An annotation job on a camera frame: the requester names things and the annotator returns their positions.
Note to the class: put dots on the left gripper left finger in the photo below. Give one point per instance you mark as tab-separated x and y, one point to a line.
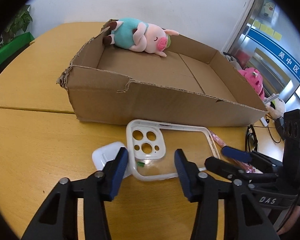
57	216

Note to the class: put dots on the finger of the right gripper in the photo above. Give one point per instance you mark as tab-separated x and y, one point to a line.
261	162
231	172

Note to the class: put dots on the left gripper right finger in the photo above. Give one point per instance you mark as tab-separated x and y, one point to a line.
243	217

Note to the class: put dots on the pink pen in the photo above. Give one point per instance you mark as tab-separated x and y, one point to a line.
221	143

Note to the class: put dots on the white earbuds case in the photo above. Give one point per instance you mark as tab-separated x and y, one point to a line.
105	154

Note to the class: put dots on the white clear phone case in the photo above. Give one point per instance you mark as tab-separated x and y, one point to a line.
151	146

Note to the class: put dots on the black sunglasses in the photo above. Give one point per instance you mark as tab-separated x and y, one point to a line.
251	141

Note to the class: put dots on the white panda plush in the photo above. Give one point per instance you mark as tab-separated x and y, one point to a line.
276	108

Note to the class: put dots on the white phone stand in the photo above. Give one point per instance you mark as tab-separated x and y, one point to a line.
265	101

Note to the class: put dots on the pink strawberry bear plush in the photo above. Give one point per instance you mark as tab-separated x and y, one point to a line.
255	79

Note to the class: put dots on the brown cardboard box tray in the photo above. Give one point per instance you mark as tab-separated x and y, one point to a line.
194	84

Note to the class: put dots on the grey folded cloth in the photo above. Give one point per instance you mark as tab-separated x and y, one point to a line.
233	60

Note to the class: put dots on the pink pig plush toy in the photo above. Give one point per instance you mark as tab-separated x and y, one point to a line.
138	36

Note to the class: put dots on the green covered bench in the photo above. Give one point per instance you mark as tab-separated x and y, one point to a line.
17	43

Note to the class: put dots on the green potted plant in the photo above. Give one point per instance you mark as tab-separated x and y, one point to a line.
20	22

